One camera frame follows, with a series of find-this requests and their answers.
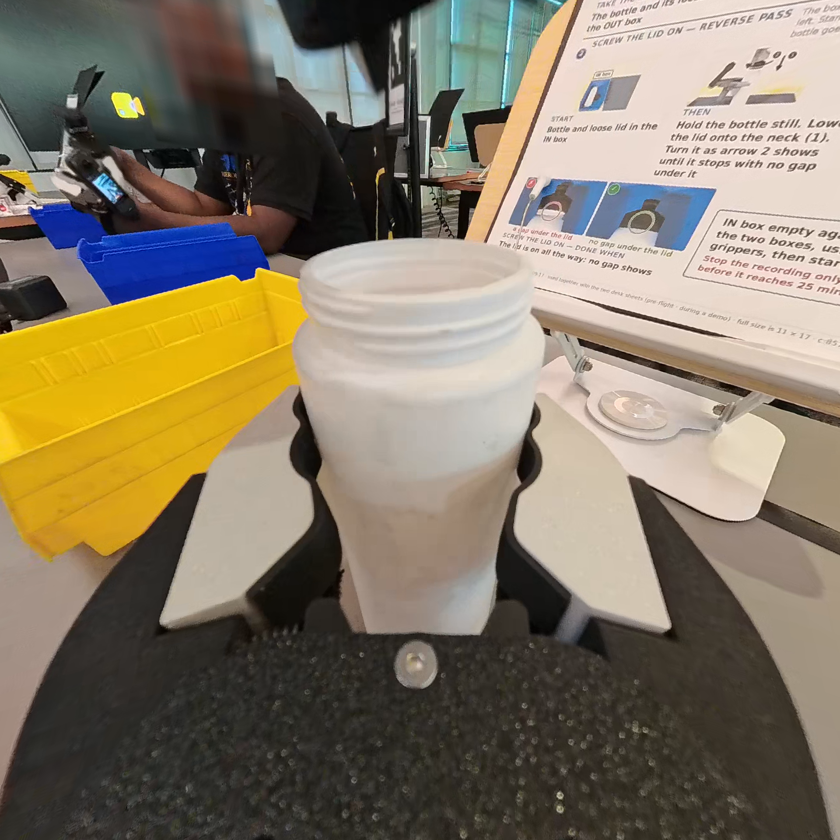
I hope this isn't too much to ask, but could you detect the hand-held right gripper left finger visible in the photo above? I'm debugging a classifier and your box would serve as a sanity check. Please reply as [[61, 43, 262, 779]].
[[159, 387, 343, 636]]

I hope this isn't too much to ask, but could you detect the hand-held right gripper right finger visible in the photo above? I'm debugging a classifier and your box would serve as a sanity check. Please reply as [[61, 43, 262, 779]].
[[497, 394, 672, 643]]

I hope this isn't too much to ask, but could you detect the yellow plastic bin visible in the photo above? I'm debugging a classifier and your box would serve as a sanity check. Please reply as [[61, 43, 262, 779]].
[[0, 268, 309, 560]]

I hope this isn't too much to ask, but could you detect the white plastic bottle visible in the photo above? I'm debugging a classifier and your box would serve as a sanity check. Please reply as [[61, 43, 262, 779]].
[[290, 238, 547, 634]]

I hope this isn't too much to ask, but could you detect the black bottle lid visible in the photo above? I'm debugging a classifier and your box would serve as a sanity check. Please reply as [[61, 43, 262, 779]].
[[277, 0, 437, 50]]

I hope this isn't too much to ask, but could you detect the blue plastic bin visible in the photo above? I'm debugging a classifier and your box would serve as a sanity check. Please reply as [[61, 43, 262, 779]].
[[29, 202, 109, 250], [77, 223, 270, 306]]

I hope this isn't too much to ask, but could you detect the small black box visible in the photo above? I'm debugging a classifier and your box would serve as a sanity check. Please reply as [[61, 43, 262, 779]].
[[0, 276, 68, 324]]

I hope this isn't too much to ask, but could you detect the black hanging jacket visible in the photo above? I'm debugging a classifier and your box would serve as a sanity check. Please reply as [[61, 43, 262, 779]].
[[328, 112, 413, 240]]

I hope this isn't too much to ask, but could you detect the black background document stand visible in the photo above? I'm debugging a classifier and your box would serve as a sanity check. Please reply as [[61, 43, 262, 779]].
[[427, 88, 468, 172]]

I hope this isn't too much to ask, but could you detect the black and white marker sign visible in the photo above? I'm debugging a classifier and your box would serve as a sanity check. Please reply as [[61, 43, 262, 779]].
[[387, 13, 412, 129]]

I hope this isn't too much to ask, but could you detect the black wall monitor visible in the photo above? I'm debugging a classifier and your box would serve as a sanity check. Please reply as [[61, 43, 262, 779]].
[[0, 0, 277, 153]]

